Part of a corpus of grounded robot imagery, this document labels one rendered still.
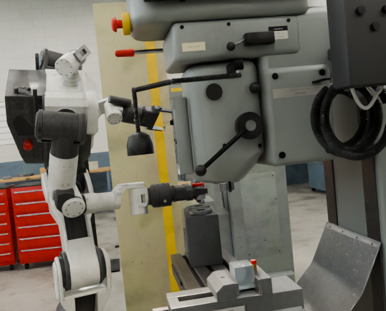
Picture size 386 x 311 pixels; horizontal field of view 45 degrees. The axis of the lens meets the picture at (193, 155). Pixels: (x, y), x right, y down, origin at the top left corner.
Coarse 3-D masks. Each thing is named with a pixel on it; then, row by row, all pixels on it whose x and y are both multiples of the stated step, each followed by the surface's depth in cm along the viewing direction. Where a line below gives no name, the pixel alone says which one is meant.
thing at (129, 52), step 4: (116, 52) 135; (120, 52) 135; (124, 52) 136; (128, 52) 136; (132, 52) 136; (136, 52) 137; (140, 52) 137; (144, 52) 137; (148, 52) 137; (152, 52) 138; (156, 52) 138; (120, 56) 136; (124, 56) 136; (128, 56) 137; (132, 56) 137
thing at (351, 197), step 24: (336, 96) 141; (360, 96) 127; (336, 120) 142; (384, 120) 122; (336, 168) 146; (360, 168) 132; (384, 168) 123; (336, 192) 148; (360, 192) 133; (384, 192) 123; (336, 216) 149; (360, 216) 134; (384, 216) 123; (384, 240) 124; (384, 264) 125; (384, 288) 126
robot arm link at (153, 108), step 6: (138, 108) 204; (144, 108) 207; (150, 108) 209; (156, 108) 207; (144, 114) 206; (150, 114) 207; (156, 114) 207; (132, 120) 204; (144, 120) 208; (150, 120) 209; (150, 126) 211
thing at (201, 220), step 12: (204, 204) 191; (192, 216) 175; (204, 216) 174; (216, 216) 174; (192, 228) 173; (204, 228) 174; (216, 228) 174; (192, 240) 174; (204, 240) 174; (216, 240) 174; (192, 252) 174; (204, 252) 174; (216, 252) 174; (192, 264) 174; (204, 264) 174
